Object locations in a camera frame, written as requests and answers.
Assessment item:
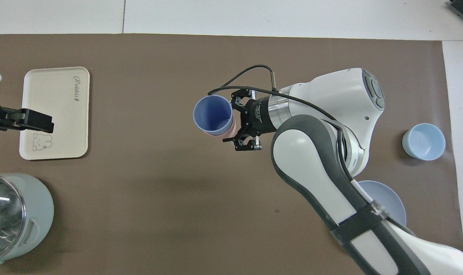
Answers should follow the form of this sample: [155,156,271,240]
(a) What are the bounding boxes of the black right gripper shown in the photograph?
[222,89,275,152]

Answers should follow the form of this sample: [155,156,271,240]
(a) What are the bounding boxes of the pink plastic cup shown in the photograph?
[219,115,237,139]

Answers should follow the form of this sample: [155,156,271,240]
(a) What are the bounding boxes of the blue plastic cup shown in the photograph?
[193,95,234,136]

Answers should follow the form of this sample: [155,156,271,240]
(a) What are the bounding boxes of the cream rabbit print tray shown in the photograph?
[19,66,90,160]

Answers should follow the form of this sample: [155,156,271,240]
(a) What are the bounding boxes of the pale green cooking pot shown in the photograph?
[0,173,55,267]

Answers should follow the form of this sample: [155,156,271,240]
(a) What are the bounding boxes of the glass pot lid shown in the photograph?
[0,176,27,261]

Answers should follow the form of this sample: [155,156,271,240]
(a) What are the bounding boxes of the brown table mat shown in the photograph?
[0,34,463,275]

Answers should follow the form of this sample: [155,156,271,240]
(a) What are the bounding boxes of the periwinkle blue plate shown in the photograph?
[357,180,407,230]

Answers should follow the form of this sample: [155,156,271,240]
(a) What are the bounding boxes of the light blue bowl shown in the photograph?
[402,123,446,160]

